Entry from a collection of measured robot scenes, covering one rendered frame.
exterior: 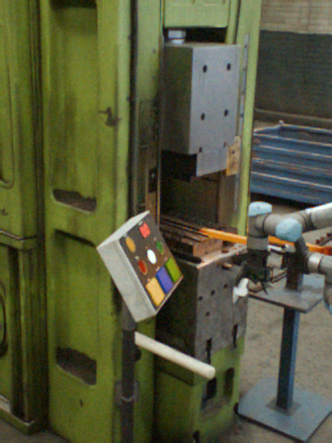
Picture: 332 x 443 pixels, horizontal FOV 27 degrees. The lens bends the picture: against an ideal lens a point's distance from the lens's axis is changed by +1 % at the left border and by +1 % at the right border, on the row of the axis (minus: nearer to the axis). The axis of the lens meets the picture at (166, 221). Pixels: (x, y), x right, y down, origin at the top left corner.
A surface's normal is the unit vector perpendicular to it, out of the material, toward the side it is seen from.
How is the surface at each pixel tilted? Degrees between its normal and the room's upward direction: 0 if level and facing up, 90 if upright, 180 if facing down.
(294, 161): 89
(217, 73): 90
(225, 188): 90
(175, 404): 90
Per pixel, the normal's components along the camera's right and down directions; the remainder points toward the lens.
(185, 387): -0.66, 0.21
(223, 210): 0.75, 0.22
